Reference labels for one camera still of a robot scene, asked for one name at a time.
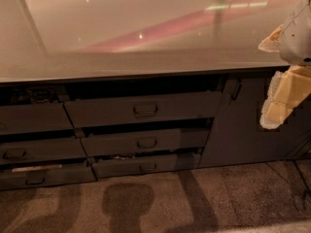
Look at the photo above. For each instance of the dark grey drawer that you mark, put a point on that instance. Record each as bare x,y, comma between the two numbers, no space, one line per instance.
139,109
72,173
40,150
145,141
33,118
146,165

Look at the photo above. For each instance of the dark grey cabinet door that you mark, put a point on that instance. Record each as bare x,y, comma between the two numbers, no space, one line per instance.
236,136

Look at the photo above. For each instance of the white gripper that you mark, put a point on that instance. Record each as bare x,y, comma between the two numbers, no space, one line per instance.
297,38

